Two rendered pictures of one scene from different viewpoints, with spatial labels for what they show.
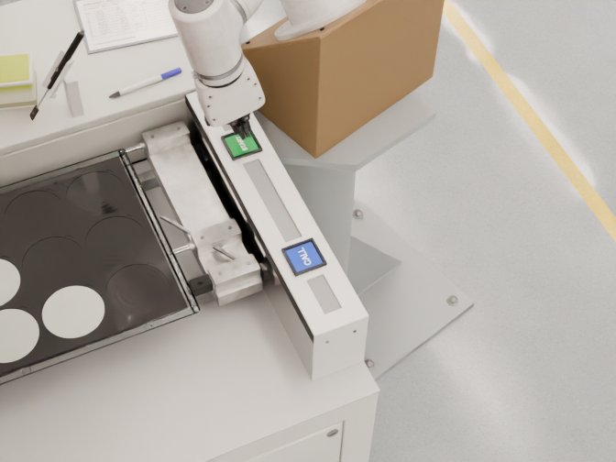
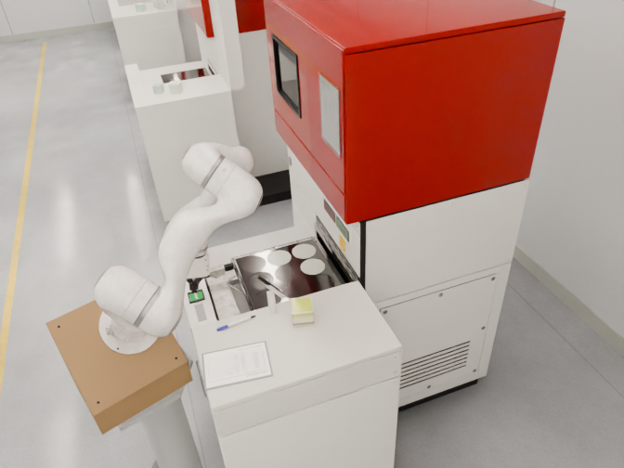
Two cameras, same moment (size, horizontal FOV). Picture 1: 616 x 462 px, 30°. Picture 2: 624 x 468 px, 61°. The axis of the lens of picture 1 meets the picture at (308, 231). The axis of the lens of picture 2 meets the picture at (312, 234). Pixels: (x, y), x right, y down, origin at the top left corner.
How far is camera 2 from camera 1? 277 cm
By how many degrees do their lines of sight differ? 90
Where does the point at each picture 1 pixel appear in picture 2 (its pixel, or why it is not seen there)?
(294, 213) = not seen: hidden behind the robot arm
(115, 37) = (249, 350)
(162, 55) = (225, 340)
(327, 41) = not seen: hidden behind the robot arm
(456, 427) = (136, 433)
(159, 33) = (224, 352)
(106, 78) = (256, 328)
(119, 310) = (261, 258)
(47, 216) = (290, 289)
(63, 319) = (282, 255)
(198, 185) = (222, 307)
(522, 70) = not seen: outside the picture
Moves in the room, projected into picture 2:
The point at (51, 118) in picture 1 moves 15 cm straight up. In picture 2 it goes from (284, 307) to (281, 275)
